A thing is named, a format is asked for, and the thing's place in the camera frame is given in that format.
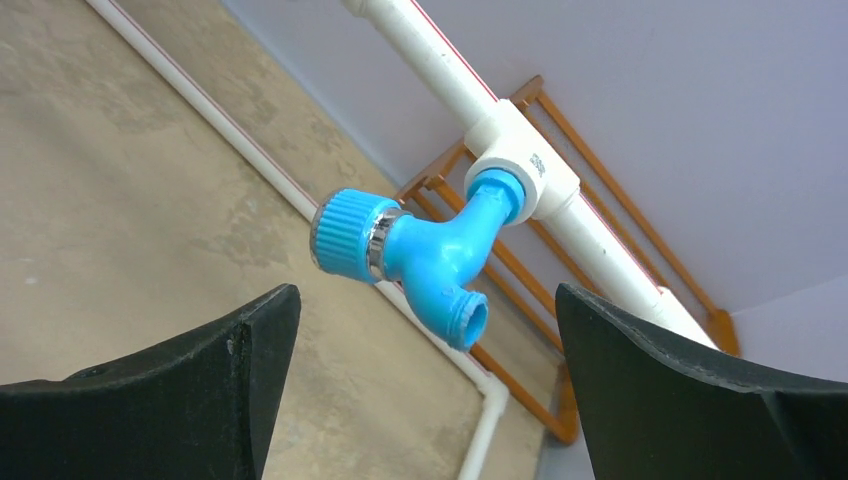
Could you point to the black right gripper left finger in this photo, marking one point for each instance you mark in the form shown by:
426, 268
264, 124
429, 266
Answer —
201, 405

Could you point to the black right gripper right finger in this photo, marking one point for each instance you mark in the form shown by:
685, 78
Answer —
656, 405

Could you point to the blue plastic water faucet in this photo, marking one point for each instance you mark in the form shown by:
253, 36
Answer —
370, 238

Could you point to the white PVC pipe frame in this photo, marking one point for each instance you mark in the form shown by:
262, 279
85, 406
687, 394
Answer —
492, 125

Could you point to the wooden rack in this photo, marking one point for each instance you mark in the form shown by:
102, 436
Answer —
643, 271

